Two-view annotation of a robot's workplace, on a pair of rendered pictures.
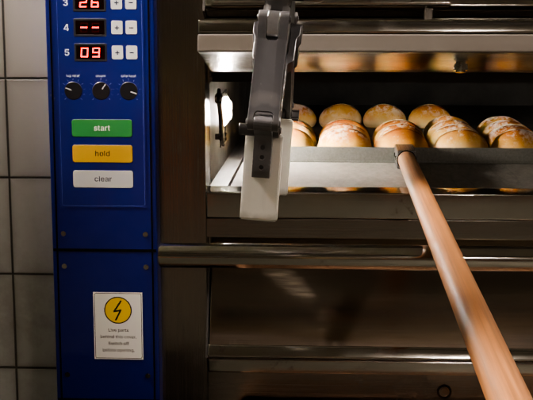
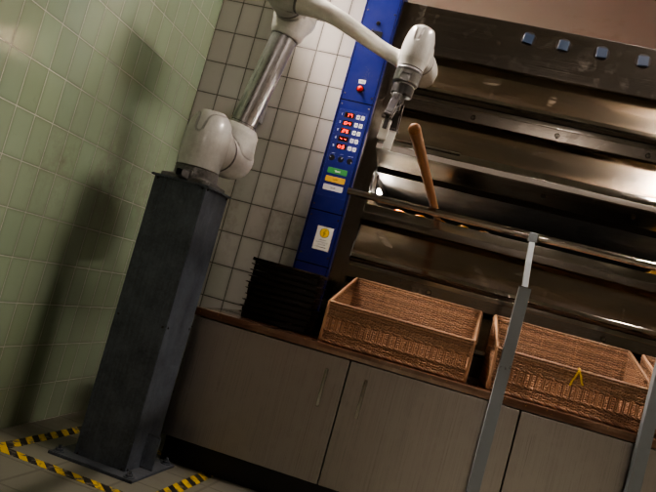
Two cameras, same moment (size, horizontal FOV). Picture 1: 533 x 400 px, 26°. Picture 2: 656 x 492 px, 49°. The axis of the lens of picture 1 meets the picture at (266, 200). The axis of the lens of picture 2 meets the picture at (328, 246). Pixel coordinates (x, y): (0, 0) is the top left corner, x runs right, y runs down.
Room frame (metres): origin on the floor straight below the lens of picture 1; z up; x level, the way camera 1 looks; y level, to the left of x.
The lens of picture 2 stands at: (-1.42, -0.26, 0.76)
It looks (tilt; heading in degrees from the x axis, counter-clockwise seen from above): 3 degrees up; 8
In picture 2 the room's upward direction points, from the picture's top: 15 degrees clockwise
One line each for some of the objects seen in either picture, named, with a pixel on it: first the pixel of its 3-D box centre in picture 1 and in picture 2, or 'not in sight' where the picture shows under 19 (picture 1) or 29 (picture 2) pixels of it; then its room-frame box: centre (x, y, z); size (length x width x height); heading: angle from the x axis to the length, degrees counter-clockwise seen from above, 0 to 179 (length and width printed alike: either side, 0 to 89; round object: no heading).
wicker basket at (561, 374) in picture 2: not in sight; (562, 368); (1.42, -0.83, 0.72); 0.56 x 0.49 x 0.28; 88
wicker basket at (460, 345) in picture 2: not in sight; (405, 324); (1.44, -0.22, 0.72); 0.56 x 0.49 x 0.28; 86
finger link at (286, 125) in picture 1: (274, 156); (389, 140); (1.05, -0.01, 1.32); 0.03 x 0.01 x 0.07; 85
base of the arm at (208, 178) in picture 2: not in sight; (192, 176); (1.03, 0.63, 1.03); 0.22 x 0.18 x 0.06; 174
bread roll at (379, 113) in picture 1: (384, 115); not in sight; (2.67, -0.27, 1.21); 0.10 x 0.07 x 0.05; 84
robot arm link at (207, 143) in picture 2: not in sight; (207, 141); (1.06, 0.62, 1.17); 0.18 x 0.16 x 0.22; 171
